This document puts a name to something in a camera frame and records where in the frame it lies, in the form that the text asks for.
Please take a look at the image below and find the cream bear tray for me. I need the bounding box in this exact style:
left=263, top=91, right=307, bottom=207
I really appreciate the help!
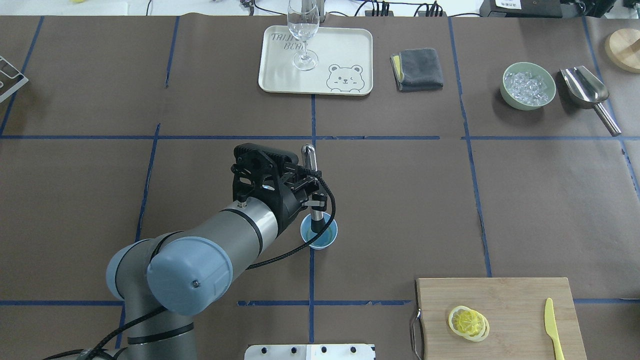
left=258, top=25, right=374, bottom=96

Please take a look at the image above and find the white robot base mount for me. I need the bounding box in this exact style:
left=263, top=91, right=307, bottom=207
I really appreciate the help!
left=244, top=343, right=377, bottom=360

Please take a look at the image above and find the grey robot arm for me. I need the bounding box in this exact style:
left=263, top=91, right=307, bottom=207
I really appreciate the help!
left=81, top=162, right=336, bottom=360

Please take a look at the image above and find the wooden cutting board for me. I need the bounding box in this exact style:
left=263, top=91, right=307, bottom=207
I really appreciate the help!
left=416, top=277, right=586, bottom=360

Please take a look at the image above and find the round wooden stand base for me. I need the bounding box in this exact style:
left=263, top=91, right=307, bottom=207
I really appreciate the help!
left=605, top=28, right=640, bottom=75

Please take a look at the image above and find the steel muddler black tip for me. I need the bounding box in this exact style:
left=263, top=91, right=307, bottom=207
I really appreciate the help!
left=300, top=144, right=325, bottom=235

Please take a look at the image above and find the white wire cup rack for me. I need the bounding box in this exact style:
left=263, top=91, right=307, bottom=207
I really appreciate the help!
left=0, top=56, right=29, bottom=103

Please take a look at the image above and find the green bowl of ice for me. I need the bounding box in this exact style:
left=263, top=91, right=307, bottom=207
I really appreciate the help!
left=500, top=62, right=557, bottom=111

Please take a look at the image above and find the yellow lemon half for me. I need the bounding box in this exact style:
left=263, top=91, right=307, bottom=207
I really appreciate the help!
left=447, top=305, right=490, bottom=342

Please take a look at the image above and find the grey folded cloth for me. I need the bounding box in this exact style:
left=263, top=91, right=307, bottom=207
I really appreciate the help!
left=390, top=48, right=444, bottom=92

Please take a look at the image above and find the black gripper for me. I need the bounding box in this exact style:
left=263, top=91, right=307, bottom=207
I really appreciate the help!
left=270, top=167, right=329, bottom=236

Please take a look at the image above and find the clear wine glass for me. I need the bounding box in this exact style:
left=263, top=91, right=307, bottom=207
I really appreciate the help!
left=286, top=0, right=320, bottom=71

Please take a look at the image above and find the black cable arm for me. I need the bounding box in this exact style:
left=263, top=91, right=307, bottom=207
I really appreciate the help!
left=45, top=170, right=337, bottom=360

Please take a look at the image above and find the light blue plastic cup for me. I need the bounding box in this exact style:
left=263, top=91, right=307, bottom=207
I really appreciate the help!
left=300, top=214, right=338, bottom=250

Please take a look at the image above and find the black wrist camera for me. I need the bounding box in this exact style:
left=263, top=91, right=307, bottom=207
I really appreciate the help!
left=231, top=143, right=299, bottom=207

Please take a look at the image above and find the yellow plastic knife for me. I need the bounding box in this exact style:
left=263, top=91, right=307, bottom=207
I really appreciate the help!
left=543, top=297, right=565, bottom=360

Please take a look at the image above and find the steel ice scoop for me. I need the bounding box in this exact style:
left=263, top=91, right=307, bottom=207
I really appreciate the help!
left=559, top=65, right=622, bottom=137

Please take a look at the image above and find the black box device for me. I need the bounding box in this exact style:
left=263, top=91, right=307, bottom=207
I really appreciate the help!
left=478, top=0, right=582, bottom=19

